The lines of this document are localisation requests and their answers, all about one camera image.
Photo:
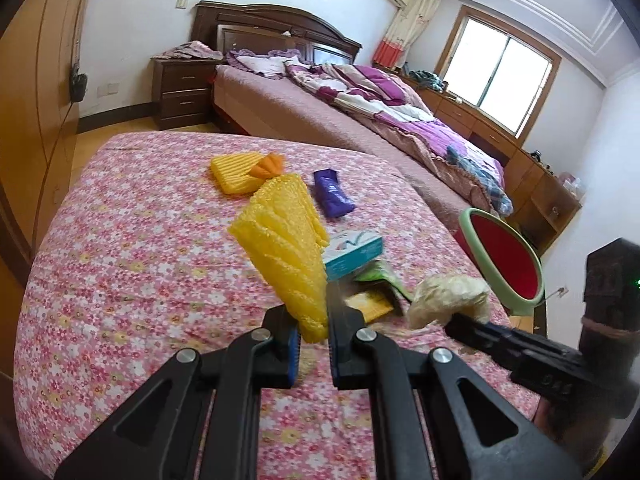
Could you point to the orange plastic bag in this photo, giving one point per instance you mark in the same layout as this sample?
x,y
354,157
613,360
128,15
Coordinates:
x,y
267,165

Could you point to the dark wooden bed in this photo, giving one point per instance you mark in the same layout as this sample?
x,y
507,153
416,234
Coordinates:
x,y
260,20

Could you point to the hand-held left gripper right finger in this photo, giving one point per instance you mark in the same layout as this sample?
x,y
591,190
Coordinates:
x,y
332,355

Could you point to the beige wrapper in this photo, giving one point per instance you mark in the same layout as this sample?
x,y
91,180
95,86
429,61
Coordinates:
x,y
445,297

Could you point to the teal and white tissue box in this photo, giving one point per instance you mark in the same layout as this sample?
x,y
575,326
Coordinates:
x,y
350,255

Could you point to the long light wooden cabinet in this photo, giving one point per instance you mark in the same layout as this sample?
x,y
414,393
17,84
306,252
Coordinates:
x,y
545,200

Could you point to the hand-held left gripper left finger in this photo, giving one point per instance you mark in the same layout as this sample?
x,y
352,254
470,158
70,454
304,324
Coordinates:
x,y
292,360

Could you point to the pile of dark clothes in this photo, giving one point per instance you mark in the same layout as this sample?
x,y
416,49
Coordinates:
x,y
425,80

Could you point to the pink plastic container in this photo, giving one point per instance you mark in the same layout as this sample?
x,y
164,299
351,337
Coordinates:
x,y
570,182

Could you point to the pink patterned cloth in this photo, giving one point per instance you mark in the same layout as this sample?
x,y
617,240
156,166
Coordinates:
x,y
192,51

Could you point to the wooden framed window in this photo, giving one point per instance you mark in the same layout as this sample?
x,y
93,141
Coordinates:
x,y
495,70

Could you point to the green bin with red liner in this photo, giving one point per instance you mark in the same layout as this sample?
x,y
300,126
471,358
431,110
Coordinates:
x,y
505,255

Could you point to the black hanging device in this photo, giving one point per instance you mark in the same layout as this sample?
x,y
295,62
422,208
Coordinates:
x,y
78,85

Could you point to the blue plaid cloth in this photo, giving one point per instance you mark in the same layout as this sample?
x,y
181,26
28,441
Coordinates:
x,y
480,175

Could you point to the green plastic packet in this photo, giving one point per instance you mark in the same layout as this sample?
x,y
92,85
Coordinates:
x,y
382,275

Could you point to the light wooden wardrobe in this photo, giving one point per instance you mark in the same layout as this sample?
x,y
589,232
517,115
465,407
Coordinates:
x,y
35,110

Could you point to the yellow packet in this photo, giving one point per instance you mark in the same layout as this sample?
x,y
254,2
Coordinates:
x,y
370,305

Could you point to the dark wooden nightstand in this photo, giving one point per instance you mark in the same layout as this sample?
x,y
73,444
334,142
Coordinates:
x,y
182,95

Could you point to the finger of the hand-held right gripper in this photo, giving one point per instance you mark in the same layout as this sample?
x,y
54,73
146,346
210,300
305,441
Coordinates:
x,y
480,332

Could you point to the purple patchwork quilt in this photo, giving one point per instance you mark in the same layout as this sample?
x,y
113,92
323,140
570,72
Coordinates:
x,y
400,110

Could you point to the pink floral bedspread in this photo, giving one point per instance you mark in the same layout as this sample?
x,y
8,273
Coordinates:
x,y
150,260

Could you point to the mauve bedspread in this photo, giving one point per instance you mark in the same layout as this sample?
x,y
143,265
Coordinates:
x,y
280,100

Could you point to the purple frilled pillow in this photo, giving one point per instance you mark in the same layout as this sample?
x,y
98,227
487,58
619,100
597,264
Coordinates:
x,y
260,64

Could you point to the small yellow foam net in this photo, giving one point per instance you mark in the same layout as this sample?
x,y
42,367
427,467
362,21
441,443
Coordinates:
x,y
232,172

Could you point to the purple snack packet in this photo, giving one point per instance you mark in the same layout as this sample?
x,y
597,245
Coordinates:
x,y
332,195

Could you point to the cream and red curtain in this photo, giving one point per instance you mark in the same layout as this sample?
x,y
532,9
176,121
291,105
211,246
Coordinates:
x,y
407,25

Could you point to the large yellow foam net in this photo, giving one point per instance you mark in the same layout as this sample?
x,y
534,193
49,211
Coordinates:
x,y
285,240

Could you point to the white wall socket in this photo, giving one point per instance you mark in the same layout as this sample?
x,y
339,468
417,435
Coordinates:
x,y
108,90

